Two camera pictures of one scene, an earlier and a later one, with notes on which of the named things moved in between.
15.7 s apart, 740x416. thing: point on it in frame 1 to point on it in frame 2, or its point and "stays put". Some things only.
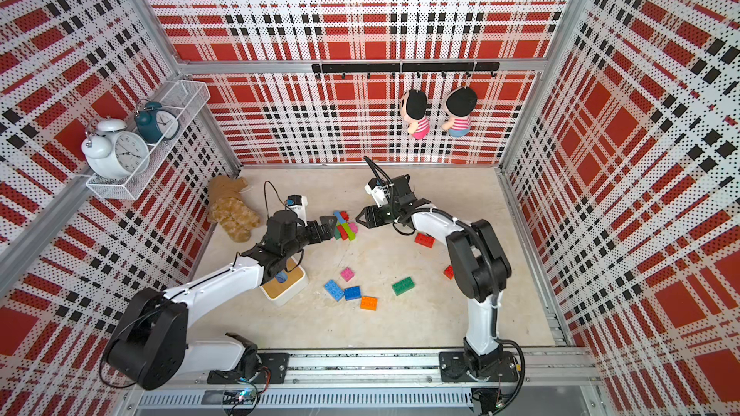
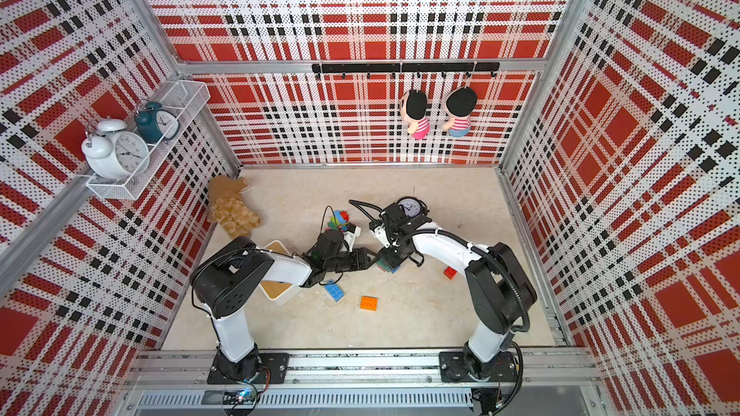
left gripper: (318, 237) to (361, 258)
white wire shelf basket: (185, 98) stays put
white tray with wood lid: (287, 284) stays put
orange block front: (368, 303) stays put
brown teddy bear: (230, 211) stays put
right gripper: (372, 217) to (389, 259)
